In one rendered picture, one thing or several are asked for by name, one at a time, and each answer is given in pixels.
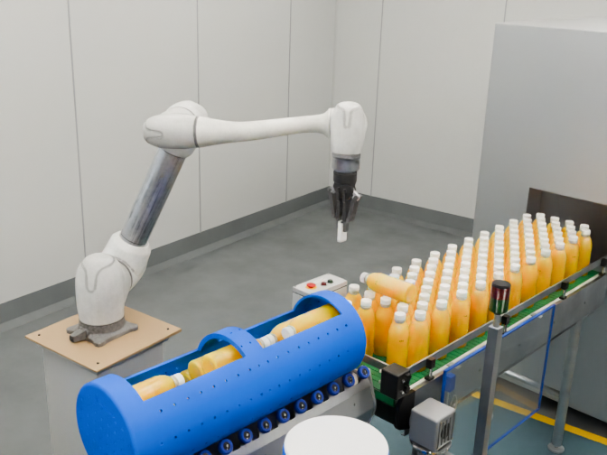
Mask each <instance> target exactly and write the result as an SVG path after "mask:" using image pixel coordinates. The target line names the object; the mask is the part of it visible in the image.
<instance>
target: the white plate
mask: <svg viewBox="0 0 607 455"><path fill-rule="evenodd" d="M285 454H286V455H388V443H387V441H386V439H385V438H384V436H383V435H382V434H381V433H380V432H379V431H378V430H377V429H375V428H374V427H373V426H371V425H369V424H367V423H365V422H363V421H360V420H357V419H354V418H350V417H346V416H337V415H327V416H319V417H314V418H311V419H308V420H305V421H303V422H300V423H298V424H297V425H296V426H295V427H294V428H292V429H291V430H290V431H289V433H287V435H286V437H285Z"/></svg>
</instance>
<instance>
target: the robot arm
mask: <svg viewBox="0 0 607 455"><path fill-rule="evenodd" d="M367 124H368V123H367V118H366V116H365V114H364V113H363V110H362V107H361V105H360V104H358V103H356V102H350V101H345V102H340V103H339V104H337V106H336V107H334V108H329V109H328V111H327V112H325V113H324V114H321V115H315V116H297V117H288V118H278V119H269V120H260V121H250V122H230V121H223V120H218V119H212V118H208V114H207V112H206V110H205V109H204V107H202V106H200V105H199V104H197V103H195V102H193V101H190V100H184V101H181V102H178V103H176V104H174V105H172V106H171V107H169V108H168V109H167V110H166V111H165V112H163V113H162V114H161V115H156V116H152V117H150V118H148V119H146V121H145V122H144V125H143V135H144V139H145V140H146V141H147V142H148V143H149V144H151V145H153V146H156V147H158V149H157V151H156V153H155V155H154V158H153V160H152V162H151V165H150V167H149V169H148V172H147V174H146V176H145V179H144V181H143V183H142V186H141V188H140V190H139V192H138V194H137V196H136V198H135V202H134V204H133V206H132V208H131V210H130V212H129V214H128V217H127V219H126V222H125V225H124V226H123V228H122V230H121V231H118V232H116V233H115V234H113V235H112V236H111V238H110V239H109V241H108V243H107V245H106V247H105V249H104V250H103V252H102V253H96V254H92V255H88V256H87V257H86V258H84V259H83V260H82V261H81V263H80V264H79V268H78V270H77V273H76V279H75V290H76V303H77V309H78V314H79V323H78V324H76V325H73V326H69V327H68V328H67V329H66V331H67V333H68V334H70V340H71V342H77V341H82V340H86V341H88V342H90V343H92V344H93V345H94V346H95V347H97V348H100V347H103V346H105V345H106V344H107V343H108V342H110V341H112V340H114V339H117V338H120V337H122V336H124V335H126V334H127V333H129V332H132V331H136V330H138V325H137V324H135V323H132V322H129V321H127V320H125V313H124V308H125V302H126V297H127V295H128V292H129V291H130V290H131V289H132V288H133V287H134V286H135V285H136V284H137V283H138V281H139V280H140V279H141V277H142V275H143V274H144V272H145V268H146V266H147V261H148V258H149V256H150V254H151V247H150V245H149V243H148V239H149V237H150V236H151V234H152V231H153V229H154V226H155V224H156V221H157V219H158V218H159V216H160V214H161V212H162V209H163V206H164V204H165V202H166V200H167V198H168V196H169V194H170V192H171V189H172V187H173V185H174V183H175V180H176V178H177V176H178V174H179V172H180V170H181V168H182V165H183V163H184V161H185V158H187V157H189V156H191V155H192V154H193V153H194V151H195V149H196V148H202V147H206V146H211V145H216V144H228V143H236V142H246V141H254V140H260V139H266V138H272V137H278V136H283V135H294V134H300V133H320V134H323V135H326V136H327V137H328V138H329V139H330V140H331V144H332V168H333V169H334V171H333V181H334V183H333V186H332V187H330V188H328V189H327V191H328V193H329V196H330V203H331V210H332V217H333V218H336V220H337V230H338V238H337V241H338V242H340V243H341V242H343V241H346V239H347V232H348V230H349V222H351V221H353V220H354V219H355V215H356V212H357V208H358V205H359V201H360V199H361V198H362V196H361V194H360V195H359V194H358V193H357V192H356V187H355V184H356V182H357V171H358V170H359V169H360V156H361V154H360V152H361V147H362V145H363V143H364V139H365V133H366V130H367ZM352 196H353V197H352Z"/></svg>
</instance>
